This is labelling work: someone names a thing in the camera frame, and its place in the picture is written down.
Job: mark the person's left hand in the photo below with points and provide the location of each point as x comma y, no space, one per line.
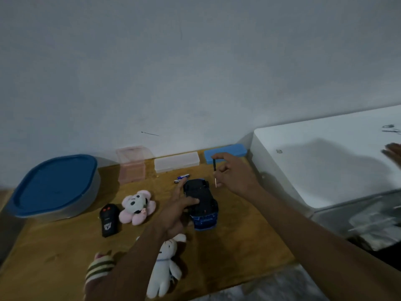
171,216

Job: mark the person's right hand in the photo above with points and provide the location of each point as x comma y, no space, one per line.
238,178

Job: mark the person's right thumb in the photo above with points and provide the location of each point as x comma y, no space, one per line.
223,167

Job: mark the person's left thumb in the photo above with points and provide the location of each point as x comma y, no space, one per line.
190,203

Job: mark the blue and black toy car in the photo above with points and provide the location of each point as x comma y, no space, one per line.
203,210

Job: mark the person's right forearm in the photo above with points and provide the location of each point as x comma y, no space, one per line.
316,247

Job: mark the person's left forearm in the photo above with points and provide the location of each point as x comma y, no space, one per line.
128,272

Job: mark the blue flat plastic box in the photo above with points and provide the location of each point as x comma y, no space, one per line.
231,151

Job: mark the clear flat plastic box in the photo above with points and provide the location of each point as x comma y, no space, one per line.
177,162

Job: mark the pink flower panda plush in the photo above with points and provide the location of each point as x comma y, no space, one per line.
137,207

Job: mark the pink transparent plastic box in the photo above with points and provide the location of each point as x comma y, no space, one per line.
131,166

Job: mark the white bunny plush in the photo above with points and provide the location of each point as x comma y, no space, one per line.
163,269

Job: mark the black toy remote control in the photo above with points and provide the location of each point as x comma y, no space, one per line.
109,220

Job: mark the white appliance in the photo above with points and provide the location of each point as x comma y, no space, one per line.
329,159

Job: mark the striped plush toy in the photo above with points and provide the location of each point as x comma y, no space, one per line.
99,269

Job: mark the grey container with blue lid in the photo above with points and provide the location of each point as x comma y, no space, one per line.
53,188

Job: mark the clear plastic bag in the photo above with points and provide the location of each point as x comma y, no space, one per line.
369,222

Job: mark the metal scissors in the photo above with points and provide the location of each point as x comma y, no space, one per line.
391,128

